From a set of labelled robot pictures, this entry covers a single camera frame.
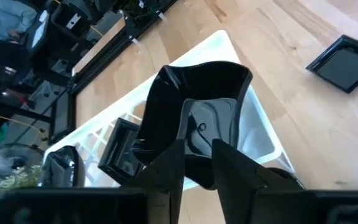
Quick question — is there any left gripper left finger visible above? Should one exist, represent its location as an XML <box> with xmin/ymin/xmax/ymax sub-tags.
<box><xmin>0</xmin><ymin>139</ymin><xmax>186</xmax><ymax>224</ymax></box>

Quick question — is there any black rounded plate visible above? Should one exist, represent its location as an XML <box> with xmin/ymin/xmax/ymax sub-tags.
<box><xmin>37</xmin><ymin>145</ymin><xmax>86</xmax><ymax>189</ymax></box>

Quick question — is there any white wire shelf rack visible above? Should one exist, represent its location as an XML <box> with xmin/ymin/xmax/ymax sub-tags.
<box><xmin>44</xmin><ymin>29</ymin><xmax>295</xmax><ymax>191</ymax></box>

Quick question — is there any grey round fan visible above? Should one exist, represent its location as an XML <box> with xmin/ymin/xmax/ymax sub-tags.
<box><xmin>0</xmin><ymin>142</ymin><xmax>45</xmax><ymax>178</ymax></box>

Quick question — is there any black small square plate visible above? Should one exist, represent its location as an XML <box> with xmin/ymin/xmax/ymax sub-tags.
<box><xmin>305</xmin><ymin>34</ymin><xmax>358</xmax><ymax>94</ymax></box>
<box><xmin>97</xmin><ymin>117</ymin><xmax>145</xmax><ymax>185</ymax></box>

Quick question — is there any yellow power cable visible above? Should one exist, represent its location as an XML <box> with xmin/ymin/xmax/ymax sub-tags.
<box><xmin>0</xmin><ymin>112</ymin><xmax>48</xmax><ymax>141</ymax></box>

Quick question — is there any person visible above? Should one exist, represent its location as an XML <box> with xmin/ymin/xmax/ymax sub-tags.
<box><xmin>0</xmin><ymin>0</ymin><xmax>39</xmax><ymax>41</ymax></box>

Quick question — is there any green artificial potted plant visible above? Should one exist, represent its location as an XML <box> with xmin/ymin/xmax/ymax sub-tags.
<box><xmin>0</xmin><ymin>164</ymin><xmax>45</xmax><ymax>223</ymax></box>

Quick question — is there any black wavy square plate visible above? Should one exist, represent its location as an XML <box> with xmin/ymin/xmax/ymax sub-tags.
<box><xmin>132</xmin><ymin>60</ymin><xmax>254</xmax><ymax>190</ymax></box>

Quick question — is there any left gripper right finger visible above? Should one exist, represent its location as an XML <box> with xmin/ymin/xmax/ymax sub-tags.
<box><xmin>212</xmin><ymin>139</ymin><xmax>358</xmax><ymax>224</ymax></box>

